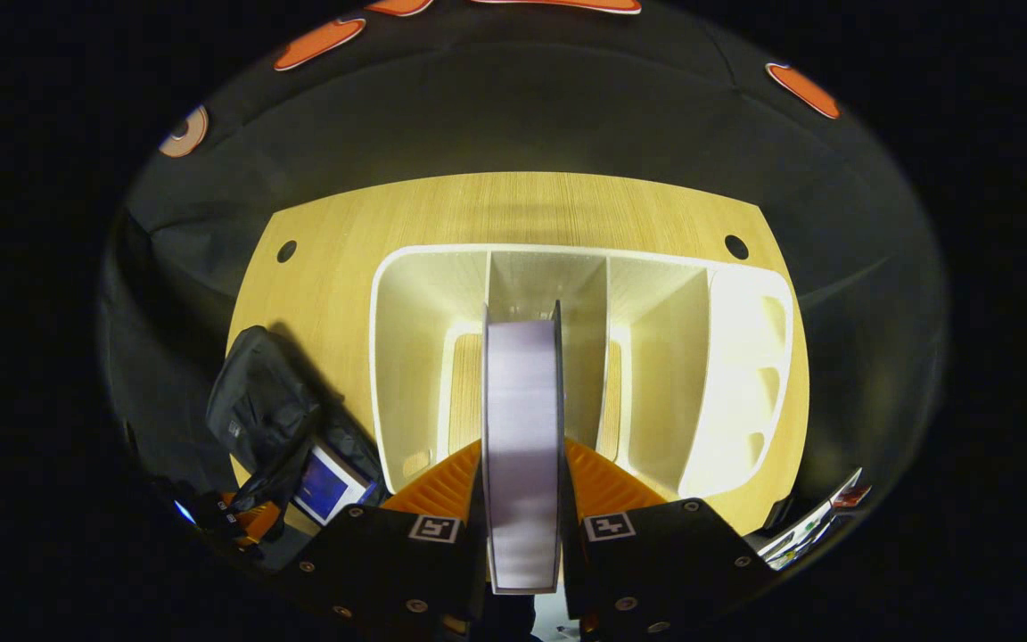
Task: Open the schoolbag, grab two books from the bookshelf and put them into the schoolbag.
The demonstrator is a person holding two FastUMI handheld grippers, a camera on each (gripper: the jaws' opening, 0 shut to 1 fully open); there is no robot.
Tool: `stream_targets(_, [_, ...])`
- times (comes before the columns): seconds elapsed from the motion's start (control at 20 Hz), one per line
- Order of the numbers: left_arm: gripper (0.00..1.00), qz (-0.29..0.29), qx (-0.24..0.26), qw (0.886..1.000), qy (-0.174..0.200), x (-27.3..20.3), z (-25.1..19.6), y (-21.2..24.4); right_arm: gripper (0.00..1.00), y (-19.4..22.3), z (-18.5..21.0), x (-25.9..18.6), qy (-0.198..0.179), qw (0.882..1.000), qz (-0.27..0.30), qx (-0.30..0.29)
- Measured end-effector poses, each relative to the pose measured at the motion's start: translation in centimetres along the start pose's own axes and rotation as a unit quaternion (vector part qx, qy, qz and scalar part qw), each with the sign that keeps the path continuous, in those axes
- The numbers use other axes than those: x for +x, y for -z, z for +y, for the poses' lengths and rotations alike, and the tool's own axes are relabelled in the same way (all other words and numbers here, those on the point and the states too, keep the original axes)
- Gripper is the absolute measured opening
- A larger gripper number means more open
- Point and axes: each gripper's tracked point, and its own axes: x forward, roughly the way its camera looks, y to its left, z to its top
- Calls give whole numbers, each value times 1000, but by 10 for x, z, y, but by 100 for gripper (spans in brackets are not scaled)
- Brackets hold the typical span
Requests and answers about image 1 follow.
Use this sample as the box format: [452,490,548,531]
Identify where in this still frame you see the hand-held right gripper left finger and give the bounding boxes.
[286,437,489,639]

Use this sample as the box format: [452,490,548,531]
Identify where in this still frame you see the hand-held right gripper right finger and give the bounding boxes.
[561,435,779,639]

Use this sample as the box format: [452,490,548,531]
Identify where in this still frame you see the blue cover book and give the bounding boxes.
[291,443,378,527]

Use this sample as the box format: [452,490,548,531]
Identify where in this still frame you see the black schoolbag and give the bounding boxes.
[206,325,387,529]

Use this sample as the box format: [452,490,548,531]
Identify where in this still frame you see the portrait cover book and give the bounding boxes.
[481,300,565,596]

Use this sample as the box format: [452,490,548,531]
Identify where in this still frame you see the white bookshelf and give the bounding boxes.
[369,243,810,536]

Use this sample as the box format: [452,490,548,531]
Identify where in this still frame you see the printed white papers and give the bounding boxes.
[759,468,873,572]

